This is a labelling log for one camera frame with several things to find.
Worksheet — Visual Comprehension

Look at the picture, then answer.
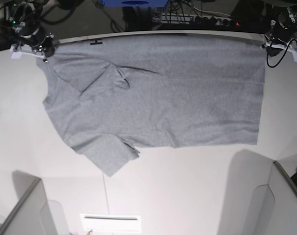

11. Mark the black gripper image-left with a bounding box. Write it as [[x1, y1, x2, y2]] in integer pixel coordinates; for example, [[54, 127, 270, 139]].
[[12, 24, 55, 63]]

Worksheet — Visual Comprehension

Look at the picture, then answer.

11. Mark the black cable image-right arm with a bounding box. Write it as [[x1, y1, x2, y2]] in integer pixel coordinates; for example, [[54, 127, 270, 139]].
[[266, 40, 297, 69]]

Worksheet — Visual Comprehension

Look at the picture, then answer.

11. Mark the blue box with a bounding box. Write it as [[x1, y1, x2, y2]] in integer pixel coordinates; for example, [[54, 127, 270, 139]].
[[100, 0, 168, 7]]

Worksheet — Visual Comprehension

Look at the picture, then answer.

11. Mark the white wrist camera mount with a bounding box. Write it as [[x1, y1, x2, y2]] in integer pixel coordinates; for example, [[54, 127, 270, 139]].
[[260, 33, 297, 68], [9, 45, 46, 60]]

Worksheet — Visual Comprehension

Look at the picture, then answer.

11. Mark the white slotted tray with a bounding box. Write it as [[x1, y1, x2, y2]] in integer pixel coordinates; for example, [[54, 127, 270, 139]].
[[80, 213, 142, 234]]

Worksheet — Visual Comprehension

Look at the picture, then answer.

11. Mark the white power strip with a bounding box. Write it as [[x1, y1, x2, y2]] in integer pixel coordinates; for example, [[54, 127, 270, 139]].
[[152, 13, 241, 27]]

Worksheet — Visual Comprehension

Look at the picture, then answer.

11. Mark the grey partition panel left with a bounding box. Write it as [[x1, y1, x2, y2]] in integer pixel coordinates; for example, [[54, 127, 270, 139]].
[[0, 177, 58, 235]]

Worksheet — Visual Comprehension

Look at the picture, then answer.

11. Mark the grey partition panel right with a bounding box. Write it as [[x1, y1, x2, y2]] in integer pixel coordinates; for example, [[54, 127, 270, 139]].
[[242, 162, 297, 235]]

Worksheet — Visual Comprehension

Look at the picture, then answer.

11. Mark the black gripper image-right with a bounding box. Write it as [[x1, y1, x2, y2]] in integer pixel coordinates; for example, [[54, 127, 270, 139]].
[[264, 22, 297, 57]]

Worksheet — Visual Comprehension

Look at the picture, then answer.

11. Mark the grey partition panel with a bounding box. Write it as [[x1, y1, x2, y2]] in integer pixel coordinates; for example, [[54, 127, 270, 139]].
[[0, 177, 58, 235], [242, 162, 297, 235]]

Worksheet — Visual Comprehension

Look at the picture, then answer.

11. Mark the grey T-shirt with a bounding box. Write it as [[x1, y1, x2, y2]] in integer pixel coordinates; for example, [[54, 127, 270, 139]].
[[37, 35, 265, 176]]

